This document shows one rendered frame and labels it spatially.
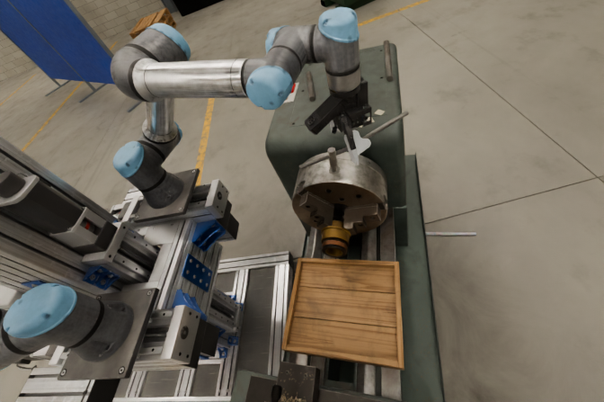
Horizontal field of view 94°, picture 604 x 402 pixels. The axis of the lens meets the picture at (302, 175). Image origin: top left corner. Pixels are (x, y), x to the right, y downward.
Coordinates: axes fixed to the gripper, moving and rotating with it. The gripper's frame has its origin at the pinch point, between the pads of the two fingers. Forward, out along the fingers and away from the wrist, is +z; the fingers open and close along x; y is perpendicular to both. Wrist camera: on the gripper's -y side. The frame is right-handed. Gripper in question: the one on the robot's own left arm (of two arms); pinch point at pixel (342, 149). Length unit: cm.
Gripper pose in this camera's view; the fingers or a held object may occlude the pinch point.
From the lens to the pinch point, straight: 80.5
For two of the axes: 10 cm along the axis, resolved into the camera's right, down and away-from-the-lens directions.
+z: 1.9, 6.4, 7.4
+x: -3.3, -6.7, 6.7
